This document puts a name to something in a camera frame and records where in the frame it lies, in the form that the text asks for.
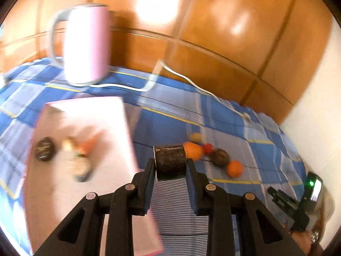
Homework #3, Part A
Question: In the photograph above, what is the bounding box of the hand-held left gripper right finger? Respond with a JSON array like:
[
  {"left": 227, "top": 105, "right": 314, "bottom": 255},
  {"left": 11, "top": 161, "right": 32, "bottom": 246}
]
[{"left": 186, "top": 158, "right": 307, "bottom": 256}]

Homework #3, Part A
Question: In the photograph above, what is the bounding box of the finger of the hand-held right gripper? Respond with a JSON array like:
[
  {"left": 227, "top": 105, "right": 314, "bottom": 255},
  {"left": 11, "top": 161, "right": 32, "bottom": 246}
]
[{"left": 268, "top": 187, "right": 300, "bottom": 215}]

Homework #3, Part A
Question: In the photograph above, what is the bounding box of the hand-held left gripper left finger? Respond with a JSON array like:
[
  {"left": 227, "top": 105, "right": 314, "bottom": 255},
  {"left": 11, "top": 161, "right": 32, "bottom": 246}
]
[{"left": 33, "top": 158, "right": 156, "bottom": 256}]

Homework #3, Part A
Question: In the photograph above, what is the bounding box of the orange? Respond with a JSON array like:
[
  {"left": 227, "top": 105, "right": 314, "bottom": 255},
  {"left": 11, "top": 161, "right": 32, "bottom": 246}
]
[
  {"left": 183, "top": 142, "right": 205, "bottom": 161},
  {"left": 226, "top": 160, "right": 244, "bottom": 179}
]

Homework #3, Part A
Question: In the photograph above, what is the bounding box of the dark brown water chestnut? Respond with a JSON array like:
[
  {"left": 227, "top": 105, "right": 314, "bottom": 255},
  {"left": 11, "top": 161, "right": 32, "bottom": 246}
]
[
  {"left": 35, "top": 137, "right": 55, "bottom": 162},
  {"left": 212, "top": 149, "right": 230, "bottom": 166}
]

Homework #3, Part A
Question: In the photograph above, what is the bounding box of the yam piece pale cut face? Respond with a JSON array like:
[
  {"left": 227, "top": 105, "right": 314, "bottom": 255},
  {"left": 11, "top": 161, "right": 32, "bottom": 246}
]
[{"left": 68, "top": 156, "right": 92, "bottom": 183}]

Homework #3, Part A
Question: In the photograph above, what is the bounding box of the orange carrot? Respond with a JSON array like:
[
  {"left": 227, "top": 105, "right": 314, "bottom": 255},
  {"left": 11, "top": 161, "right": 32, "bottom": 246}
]
[{"left": 80, "top": 133, "right": 103, "bottom": 155}]

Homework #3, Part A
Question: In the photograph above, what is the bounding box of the pink shallow box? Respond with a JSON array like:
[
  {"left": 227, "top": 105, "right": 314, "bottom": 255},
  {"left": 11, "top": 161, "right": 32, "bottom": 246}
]
[{"left": 23, "top": 96, "right": 163, "bottom": 255}]

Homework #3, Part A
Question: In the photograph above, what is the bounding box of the blue checkered blanket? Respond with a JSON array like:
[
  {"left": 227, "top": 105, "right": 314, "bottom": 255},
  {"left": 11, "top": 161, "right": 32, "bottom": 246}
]
[{"left": 0, "top": 57, "right": 309, "bottom": 256}]

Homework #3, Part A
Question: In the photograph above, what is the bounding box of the pink electric kettle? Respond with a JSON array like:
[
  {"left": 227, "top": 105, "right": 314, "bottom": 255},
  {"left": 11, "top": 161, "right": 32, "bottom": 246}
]
[{"left": 48, "top": 3, "right": 111, "bottom": 87}]

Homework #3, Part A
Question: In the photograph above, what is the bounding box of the wooden wardrobe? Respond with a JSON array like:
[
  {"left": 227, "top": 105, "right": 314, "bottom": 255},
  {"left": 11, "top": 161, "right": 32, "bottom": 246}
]
[{"left": 0, "top": 0, "right": 333, "bottom": 124}]

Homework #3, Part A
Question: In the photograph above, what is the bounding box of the white power cable with plug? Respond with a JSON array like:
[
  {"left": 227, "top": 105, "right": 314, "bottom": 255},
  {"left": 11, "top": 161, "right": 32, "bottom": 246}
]
[{"left": 91, "top": 59, "right": 252, "bottom": 120}]

